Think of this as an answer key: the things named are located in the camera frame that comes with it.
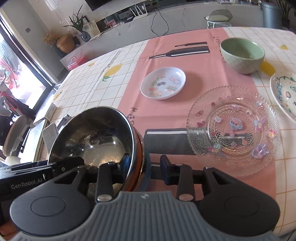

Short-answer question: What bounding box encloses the clear glass plate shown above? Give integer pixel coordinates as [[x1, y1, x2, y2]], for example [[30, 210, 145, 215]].
[[186, 86, 280, 177]]

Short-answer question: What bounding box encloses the small white sticker dish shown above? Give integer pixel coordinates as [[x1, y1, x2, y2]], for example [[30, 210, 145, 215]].
[[140, 67, 186, 100]]

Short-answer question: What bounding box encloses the green ceramic bowl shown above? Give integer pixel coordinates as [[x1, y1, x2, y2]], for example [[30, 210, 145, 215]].
[[220, 38, 265, 75]]

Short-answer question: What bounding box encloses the white painted fruit plate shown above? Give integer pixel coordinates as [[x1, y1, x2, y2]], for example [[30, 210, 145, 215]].
[[269, 71, 296, 123]]

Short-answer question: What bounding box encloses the blue steel bowl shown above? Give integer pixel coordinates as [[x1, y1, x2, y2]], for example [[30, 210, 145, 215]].
[[133, 129, 152, 192]]

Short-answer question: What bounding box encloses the person left hand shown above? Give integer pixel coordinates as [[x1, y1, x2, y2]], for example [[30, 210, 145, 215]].
[[0, 220, 18, 240]]

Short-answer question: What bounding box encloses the grey phone stand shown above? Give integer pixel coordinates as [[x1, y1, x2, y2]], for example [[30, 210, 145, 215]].
[[42, 114, 72, 154]]

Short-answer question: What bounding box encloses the white small box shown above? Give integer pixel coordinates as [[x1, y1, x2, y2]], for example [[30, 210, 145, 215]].
[[33, 103, 57, 125]]

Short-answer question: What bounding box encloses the lemon checkered tablecloth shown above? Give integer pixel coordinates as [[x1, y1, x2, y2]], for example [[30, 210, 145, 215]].
[[32, 27, 296, 230]]

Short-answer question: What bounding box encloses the pink storage box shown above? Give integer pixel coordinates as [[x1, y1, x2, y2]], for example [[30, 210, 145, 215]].
[[67, 56, 88, 70]]

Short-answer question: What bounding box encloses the brown round vase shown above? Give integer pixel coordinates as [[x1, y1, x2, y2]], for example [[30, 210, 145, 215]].
[[56, 34, 75, 54]]

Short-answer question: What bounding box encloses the blue vase with plant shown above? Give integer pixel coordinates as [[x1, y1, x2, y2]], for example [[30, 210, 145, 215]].
[[64, 5, 91, 43]]

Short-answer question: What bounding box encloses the white wifi router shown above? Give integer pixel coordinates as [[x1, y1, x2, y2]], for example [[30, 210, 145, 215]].
[[129, 3, 149, 21]]

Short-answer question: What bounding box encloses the white rolling stool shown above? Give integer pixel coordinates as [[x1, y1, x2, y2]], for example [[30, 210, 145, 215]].
[[204, 9, 233, 29]]

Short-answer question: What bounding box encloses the black television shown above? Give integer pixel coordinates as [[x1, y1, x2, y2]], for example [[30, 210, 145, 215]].
[[84, 0, 139, 12]]

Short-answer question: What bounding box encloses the grey trash can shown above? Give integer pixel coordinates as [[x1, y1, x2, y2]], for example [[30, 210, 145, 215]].
[[260, 1, 282, 29]]

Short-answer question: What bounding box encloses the potted floor plant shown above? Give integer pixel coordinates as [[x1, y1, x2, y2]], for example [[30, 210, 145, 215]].
[[276, 0, 295, 29]]

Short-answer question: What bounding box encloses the black power cable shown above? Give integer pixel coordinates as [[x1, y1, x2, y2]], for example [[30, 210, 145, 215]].
[[150, 6, 170, 37]]

